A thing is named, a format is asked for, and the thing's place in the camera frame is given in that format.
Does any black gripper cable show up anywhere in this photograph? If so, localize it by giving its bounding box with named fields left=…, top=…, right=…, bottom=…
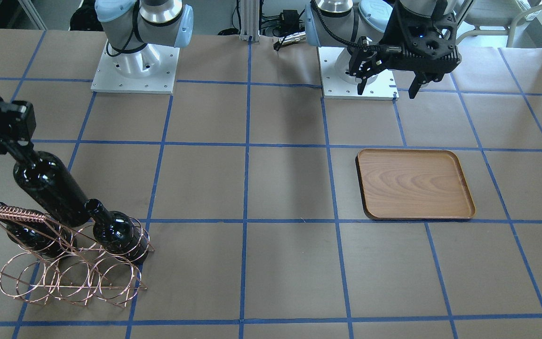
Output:
left=310, top=0, right=394, bottom=53

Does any aluminium frame post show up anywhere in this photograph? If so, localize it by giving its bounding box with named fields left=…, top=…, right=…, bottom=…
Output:
left=236, top=0, right=262, bottom=44

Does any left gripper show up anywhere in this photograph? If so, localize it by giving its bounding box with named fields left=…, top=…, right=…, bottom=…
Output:
left=349, top=0, right=461, bottom=99

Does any dark wine bottle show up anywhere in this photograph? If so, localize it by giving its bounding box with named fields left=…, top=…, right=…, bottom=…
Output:
left=84, top=198, right=149, bottom=266
left=0, top=202, right=78, bottom=259
left=6, top=142, right=90, bottom=227

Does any copper wire bottle basket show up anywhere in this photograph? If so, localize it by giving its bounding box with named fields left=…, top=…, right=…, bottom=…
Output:
left=0, top=211, right=155, bottom=307

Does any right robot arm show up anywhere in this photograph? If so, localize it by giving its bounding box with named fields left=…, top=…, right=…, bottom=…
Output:
left=0, top=0, right=194, bottom=154

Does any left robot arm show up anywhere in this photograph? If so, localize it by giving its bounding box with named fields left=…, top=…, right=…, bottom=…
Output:
left=304, top=0, right=461, bottom=99

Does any wooden tray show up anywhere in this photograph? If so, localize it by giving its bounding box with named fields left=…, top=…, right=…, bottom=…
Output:
left=355, top=148, right=476, bottom=220

